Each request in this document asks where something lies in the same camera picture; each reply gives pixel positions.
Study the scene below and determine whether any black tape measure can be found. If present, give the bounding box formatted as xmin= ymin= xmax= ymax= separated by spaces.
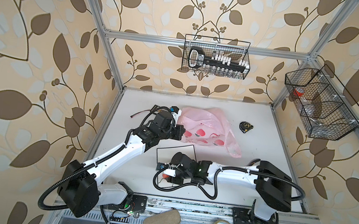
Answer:
xmin=239 ymin=121 xmax=254 ymax=133

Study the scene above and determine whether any right black wire basket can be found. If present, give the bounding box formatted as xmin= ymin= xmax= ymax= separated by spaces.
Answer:
xmin=285 ymin=64 xmax=359 ymax=141

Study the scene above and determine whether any black tool set in basket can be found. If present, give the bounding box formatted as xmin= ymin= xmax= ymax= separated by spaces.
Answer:
xmin=186 ymin=47 xmax=250 ymax=75

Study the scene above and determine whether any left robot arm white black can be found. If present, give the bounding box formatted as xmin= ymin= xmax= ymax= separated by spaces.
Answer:
xmin=37 ymin=106 xmax=185 ymax=218

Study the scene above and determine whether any black wire basket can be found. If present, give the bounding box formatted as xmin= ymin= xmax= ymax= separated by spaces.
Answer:
xmin=285 ymin=64 xmax=359 ymax=141
xmin=182 ymin=34 xmax=251 ymax=80

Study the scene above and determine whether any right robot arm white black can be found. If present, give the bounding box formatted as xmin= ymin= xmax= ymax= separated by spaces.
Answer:
xmin=152 ymin=152 xmax=306 ymax=224

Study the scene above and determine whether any red-capped item in basket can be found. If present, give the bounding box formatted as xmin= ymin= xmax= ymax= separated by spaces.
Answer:
xmin=292 ymin=87 xmax=305 ymax=98

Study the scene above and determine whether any beige sponge block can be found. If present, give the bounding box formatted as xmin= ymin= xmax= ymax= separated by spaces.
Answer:
xmin=143 ymin=209 xmax=181 ymax=224

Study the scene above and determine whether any back black wire basket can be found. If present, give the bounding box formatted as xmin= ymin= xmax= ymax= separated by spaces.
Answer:
xmin=182 ymin=34 xmax=251 ymax=80

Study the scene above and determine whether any pink plastic fruit-print bag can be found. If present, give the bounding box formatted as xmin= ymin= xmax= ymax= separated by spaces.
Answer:
xmin=178 ymin=107 xmax=242 ymax=158

